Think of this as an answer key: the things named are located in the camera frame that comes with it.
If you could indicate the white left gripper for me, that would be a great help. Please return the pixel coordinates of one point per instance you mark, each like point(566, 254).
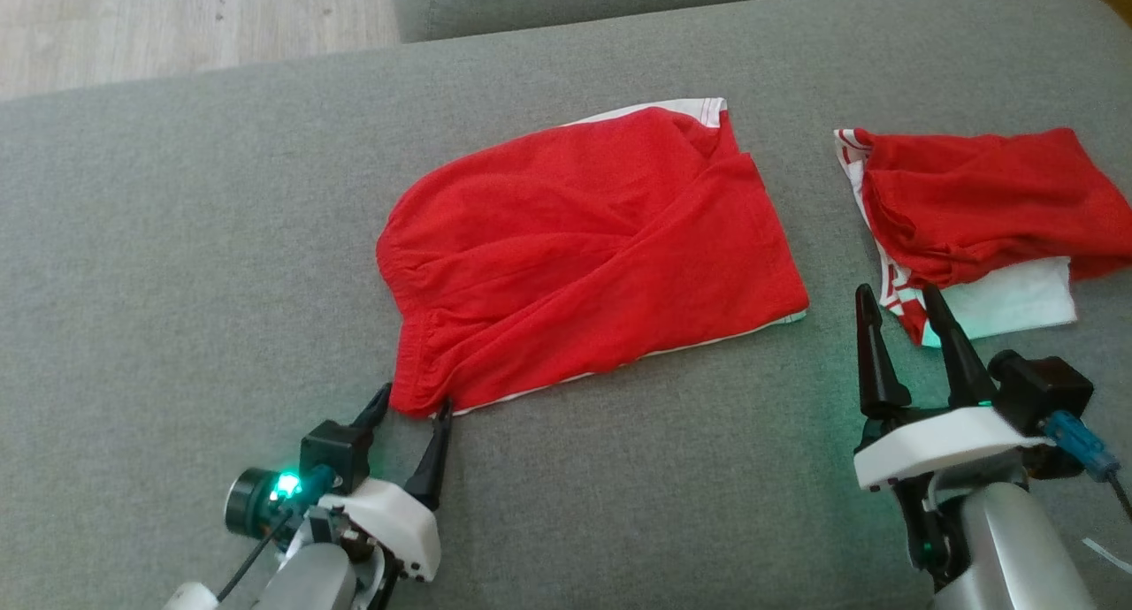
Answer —
point(398, 526)

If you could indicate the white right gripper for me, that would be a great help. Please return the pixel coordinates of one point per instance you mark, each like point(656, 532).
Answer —
point(937, 442)

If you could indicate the red shirt with white trim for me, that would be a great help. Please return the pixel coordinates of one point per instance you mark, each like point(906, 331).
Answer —
point(973, 203)

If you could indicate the red shorts with white stripe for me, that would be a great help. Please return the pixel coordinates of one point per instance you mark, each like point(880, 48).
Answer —
point(584, 265)

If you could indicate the large grey sofa seat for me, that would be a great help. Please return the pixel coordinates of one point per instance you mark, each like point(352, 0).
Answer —
point(177, 283)

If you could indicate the grey sofa back cushion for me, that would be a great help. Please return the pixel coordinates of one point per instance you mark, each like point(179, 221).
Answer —
point(619, 0)

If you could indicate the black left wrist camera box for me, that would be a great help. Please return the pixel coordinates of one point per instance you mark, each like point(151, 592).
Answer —
point(332, 455)

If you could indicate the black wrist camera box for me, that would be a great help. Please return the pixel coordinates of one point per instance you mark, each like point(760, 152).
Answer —
point(1048, 389)
point(332, 455)

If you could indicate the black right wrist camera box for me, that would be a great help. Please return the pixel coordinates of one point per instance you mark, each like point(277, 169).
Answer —
point(1048, 389)

